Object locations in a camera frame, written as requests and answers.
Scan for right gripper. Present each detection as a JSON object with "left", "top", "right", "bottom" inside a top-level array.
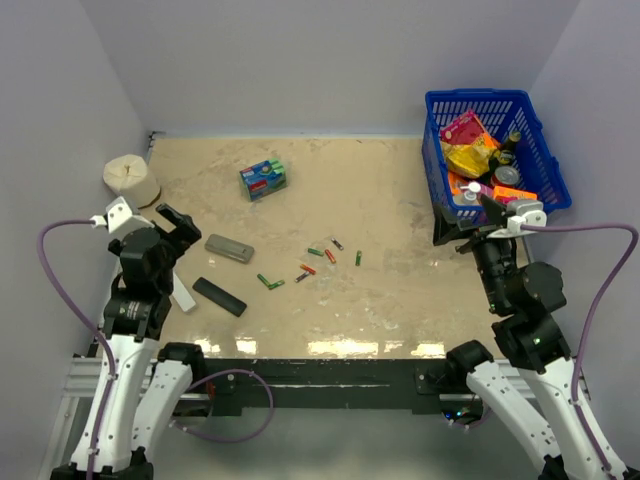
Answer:
[{"left": 432, "top": 192, "right": 515, "bottom": 310}]

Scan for black remote control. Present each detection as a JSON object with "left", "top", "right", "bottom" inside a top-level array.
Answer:
[{"left": 192, "top": 277, "right": 247, "bottom": 317}]

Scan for orange battery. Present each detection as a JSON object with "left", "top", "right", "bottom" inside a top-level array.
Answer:
[
  {"left": 300, "top": 264, "right": 317, "bottom": 275},
  {"left": 324, "top": 249, "right": 337, "bottom": 264}
]

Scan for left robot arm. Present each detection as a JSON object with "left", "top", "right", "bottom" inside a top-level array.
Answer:
[{"left": 50, "top": 197, "right": 207, "bottom": 479}]

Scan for grey remote control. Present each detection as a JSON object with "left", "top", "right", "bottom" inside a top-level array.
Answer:
[{"left": 204, "top": 234, "right": 255, "bottom": 264}]

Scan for white pump bottle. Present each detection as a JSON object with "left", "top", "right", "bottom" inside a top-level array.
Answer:
[{"left": 457, "top": 181, "right": 482, "bottom": 205}]

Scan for orange pink box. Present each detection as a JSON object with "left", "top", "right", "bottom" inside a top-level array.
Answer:
[{"left": 492, "top": 185, "right": 538, "bottom": 204}]

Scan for metal tin can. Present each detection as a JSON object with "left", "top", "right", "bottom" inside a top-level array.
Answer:
[{"left": 490, "top": 165, "right": 520, "bottom": 188}]

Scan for yellow snack bag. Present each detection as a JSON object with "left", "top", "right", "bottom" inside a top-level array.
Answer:
[{"left": 440, "top": 137, "right": 498, "bottom": 179}]

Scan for dark glass bottle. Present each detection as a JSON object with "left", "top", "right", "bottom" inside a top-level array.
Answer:
[{"left": 488, "top": 130, "right": 522, "bottom": 174}]

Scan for green battery left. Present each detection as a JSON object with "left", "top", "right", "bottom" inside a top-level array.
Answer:
[{"left": 257, "top": 274, "right": 271, "bottom": 287}]

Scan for pink snack bag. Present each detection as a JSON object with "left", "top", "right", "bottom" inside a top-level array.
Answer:
[{"left": 439, "top": 110, "right": 495, "bottom": 147}]

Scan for beige paper roll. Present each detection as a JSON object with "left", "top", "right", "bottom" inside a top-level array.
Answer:
[{"left": 103, "top": 154, "right": 161, "bottom": 208}]

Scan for green battery angled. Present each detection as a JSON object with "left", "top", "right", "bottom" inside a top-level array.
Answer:
[{"left": 268, "top": 280, "right": 286, "bottom": 290}]

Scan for green battery pack box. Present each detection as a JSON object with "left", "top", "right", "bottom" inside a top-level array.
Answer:
[{"left": 239, "top": 158, "right": 288, "bottom": 202}]

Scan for blue plastic basket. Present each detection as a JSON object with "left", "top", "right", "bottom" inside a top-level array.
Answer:
[{"left": 422, "top": 88, "right": 572, "bottom": 224}]

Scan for dark battery on table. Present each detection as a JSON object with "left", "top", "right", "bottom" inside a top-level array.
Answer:
[{"left": 294, "top": 271, "right": 311, "bottom": 283}]

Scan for grey battery top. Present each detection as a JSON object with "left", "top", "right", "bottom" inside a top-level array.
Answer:
[{"left": 330, "top": 237, "right": 344, "bottom": 251}]

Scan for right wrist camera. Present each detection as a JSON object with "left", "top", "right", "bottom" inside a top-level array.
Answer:
[{"left": 504, "top": 200, "right": 547, "bottom": 238}]

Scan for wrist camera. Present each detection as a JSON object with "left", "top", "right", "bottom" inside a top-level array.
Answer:
[
  {"left": 90, "top": 196, "right": 150, "bottom": 240},
  {"left": 504, "top": 200, "right": 547, "bottom": 238}
]

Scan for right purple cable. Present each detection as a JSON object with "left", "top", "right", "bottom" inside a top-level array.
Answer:
[{"left": 520, "top": 222, "right": 635, "bottom": 479}]

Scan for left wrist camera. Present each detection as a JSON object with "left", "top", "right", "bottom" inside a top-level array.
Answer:
[{"left": 90, "top": 196, "right": 150, "bottom": 240}]

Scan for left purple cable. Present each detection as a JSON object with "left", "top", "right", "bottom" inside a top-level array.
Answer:
[{"left": 36, "top": 219, "right": 119, "bottom": 480}]

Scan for black base frame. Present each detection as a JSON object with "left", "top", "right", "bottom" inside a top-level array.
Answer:
[{"left": 176, "top": 358, "right": 484, "bottom": 421}]

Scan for purple cable loop front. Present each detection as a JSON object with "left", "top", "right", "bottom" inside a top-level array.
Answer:
[{"left": 169, "top": 368, "right": 276, "bottom": 445}]

